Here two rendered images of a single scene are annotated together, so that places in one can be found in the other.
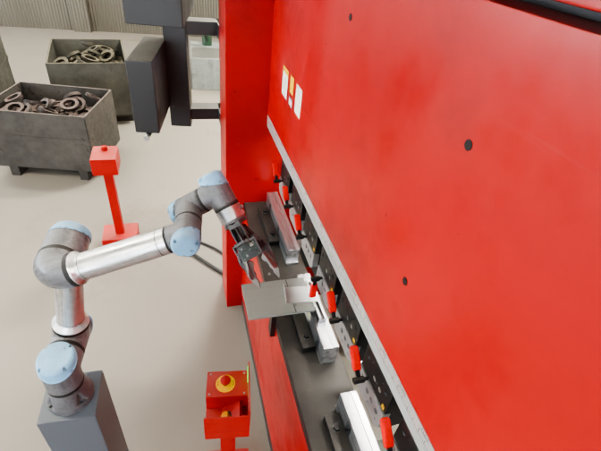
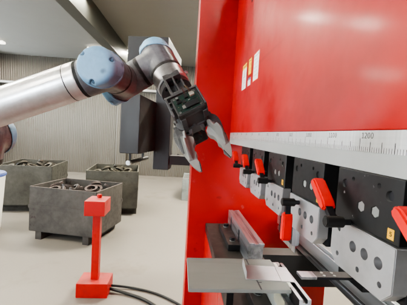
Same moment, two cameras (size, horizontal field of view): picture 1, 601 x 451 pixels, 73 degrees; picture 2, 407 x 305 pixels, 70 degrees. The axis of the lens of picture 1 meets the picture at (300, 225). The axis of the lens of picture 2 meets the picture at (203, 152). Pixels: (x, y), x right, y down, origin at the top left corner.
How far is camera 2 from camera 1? 0.88 m
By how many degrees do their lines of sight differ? 36
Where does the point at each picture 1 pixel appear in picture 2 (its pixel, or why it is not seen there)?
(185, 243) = (95, 57)
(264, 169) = (226, 187)
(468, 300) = not seen: outside the picture
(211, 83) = not seen: hidden behind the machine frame
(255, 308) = (200, 279)
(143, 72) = (133, 102)
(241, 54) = (209, 80)
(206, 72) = not seen: hidden behind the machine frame
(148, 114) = (131, 137)
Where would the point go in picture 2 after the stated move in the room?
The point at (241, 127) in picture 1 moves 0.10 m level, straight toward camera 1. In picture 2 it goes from (206, 143) to (205, 143)
